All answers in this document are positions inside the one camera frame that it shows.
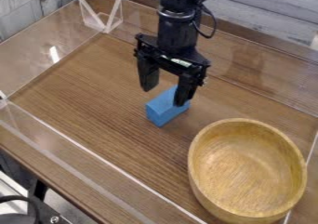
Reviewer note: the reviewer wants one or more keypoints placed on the black metal table leg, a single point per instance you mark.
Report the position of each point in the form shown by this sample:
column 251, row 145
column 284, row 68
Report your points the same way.
column 39, row 189

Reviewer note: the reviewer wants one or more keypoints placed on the brown wooden bowl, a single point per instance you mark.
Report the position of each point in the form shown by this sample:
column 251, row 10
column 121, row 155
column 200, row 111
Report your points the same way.
column 248, row 171

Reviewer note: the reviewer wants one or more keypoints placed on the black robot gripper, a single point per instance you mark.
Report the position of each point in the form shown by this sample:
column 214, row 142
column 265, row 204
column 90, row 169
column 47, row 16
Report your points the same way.
column 153, row 59

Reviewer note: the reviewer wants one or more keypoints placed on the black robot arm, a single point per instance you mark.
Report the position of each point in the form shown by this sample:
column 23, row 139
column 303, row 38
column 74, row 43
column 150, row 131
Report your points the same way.
column 170, row 50

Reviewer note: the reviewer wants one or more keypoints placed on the blue rectangular block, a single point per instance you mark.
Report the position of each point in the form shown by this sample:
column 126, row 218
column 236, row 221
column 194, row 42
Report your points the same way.
column 161, row 109

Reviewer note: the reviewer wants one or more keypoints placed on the clear acrylic tray walls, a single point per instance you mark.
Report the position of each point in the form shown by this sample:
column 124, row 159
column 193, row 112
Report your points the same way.
column 74, row 126

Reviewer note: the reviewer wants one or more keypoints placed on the green Expo marker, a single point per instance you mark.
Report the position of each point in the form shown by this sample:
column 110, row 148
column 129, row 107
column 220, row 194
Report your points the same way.
column 182, row 62

